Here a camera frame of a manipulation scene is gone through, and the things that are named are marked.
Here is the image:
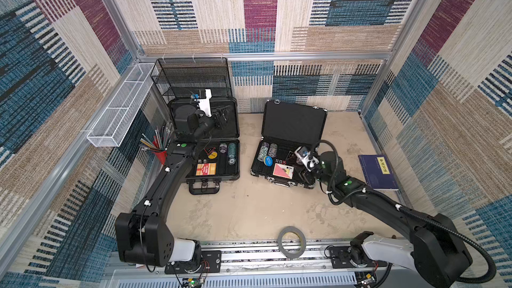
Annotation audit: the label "black aluminium poker case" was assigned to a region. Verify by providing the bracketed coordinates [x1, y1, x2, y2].
[250, 99, 327, 189]

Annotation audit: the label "pink playing card deck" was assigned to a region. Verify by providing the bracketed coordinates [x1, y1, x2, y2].
[272, 163, 294, 179]

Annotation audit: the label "red Texas Holdem card box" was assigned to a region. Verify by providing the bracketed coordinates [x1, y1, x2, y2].
[195, 163, 217, 176]

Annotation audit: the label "green purple short chip stack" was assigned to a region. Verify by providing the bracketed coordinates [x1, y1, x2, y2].
[219, 143, 228, 153]

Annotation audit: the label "blue dealer button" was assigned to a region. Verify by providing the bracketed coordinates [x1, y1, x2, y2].
[263, 155, 273, 167]

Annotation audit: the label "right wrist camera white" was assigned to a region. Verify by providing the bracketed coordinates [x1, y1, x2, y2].
[295, 146, 319, 171]

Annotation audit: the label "black wire mesh shelf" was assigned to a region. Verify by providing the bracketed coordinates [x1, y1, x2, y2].
[151, 58, 233, 103]

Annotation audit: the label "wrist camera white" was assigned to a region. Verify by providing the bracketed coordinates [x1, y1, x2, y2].
[295, 146, 319, 171]
[191, 89, 212, 117]

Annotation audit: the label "yellow big blind button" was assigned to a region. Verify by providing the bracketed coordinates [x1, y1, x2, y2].
[208, 151, 218, 159]

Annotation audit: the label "bundle of coloured pencils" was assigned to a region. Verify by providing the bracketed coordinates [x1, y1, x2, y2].
[139, 121, 173, 153]

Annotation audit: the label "grey tape roll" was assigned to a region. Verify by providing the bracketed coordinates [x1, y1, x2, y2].
[277, 226, 307, 259]

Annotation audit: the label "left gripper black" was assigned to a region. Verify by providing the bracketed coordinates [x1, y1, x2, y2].
[194, 105, 234, 143]

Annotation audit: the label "grey plastic poker case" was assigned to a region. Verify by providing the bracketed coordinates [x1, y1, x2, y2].
[168, 97, 240, 195]

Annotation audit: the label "teal chip stack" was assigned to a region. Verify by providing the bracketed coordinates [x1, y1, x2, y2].
[227, 143, 237, 165]

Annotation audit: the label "red pencil cup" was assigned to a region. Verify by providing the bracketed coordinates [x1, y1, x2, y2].
[155, 150, 167, 165]

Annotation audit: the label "grey chip stacks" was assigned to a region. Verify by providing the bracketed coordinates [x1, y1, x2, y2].
[257, 141, 278, 161]

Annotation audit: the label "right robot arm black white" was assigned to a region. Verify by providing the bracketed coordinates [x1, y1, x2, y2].
[295, 145, 497, 287]

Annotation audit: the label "black red dealer card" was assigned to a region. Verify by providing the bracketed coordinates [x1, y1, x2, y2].
[205, 147, 216, 156]

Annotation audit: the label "purple book yellow label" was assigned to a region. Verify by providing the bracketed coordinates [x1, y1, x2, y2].
[358, 155, 399, 191]

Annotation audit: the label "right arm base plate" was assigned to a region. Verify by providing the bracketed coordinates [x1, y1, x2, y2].
[324, 245, 387, 270]

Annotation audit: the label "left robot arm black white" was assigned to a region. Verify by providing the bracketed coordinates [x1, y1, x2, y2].
[115, 105, 234, 272]

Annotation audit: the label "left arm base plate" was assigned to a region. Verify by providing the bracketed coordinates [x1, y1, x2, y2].
[165, 250, 222, 275]

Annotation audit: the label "white wire mesh basket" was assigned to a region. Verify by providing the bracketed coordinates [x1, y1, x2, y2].
[87, 63, 154, 147]

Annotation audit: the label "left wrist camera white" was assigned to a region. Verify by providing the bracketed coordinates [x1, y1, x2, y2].
[191, 89, 212, 117]

